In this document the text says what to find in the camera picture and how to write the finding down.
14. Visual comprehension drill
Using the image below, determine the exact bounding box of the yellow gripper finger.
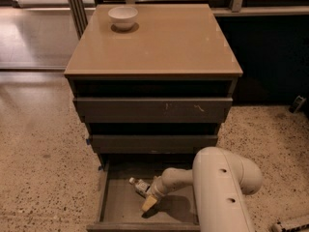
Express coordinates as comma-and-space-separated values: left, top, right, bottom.
141, 195, 157, 213

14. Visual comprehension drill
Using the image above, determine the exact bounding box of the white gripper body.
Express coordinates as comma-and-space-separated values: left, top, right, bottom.
147, 176, 169, 201

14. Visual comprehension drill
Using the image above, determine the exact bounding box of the clear plastic bottle white label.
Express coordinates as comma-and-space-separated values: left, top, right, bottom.
129, 177, 151, 197

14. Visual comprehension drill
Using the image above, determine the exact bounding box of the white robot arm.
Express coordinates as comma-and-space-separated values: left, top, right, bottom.
142, 147, 263, 232

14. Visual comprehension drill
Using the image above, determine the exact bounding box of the open bottom drawer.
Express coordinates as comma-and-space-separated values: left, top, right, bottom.
87, 154, 200, 232

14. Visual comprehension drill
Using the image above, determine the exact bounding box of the middle grey drawer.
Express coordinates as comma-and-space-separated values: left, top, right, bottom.
89, 134, 218, 154

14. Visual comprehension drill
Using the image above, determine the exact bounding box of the grey drawer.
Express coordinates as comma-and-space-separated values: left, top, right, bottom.
89, 134, 218, 154
73, 98, 232, 123

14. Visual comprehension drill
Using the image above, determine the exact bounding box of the tan drawer cabinet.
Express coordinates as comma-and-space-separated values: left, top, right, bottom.
64, 4, 243, 171

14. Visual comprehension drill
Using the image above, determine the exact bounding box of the top grey drawer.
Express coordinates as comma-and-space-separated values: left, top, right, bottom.
73, 98, 232, 123

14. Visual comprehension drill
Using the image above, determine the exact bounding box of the grey power strip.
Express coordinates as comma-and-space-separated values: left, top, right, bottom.
271, 215, 309, 232

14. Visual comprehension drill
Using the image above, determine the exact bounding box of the small grey floor device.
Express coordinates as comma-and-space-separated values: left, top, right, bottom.
289, 96, 307, 113

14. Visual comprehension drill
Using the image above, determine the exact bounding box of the white ceramic bowl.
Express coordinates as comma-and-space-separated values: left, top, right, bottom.
108, 6, 138, 31

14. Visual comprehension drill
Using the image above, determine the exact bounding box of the metal window frame post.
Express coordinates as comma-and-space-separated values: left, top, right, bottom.
68, 0, 88, 39

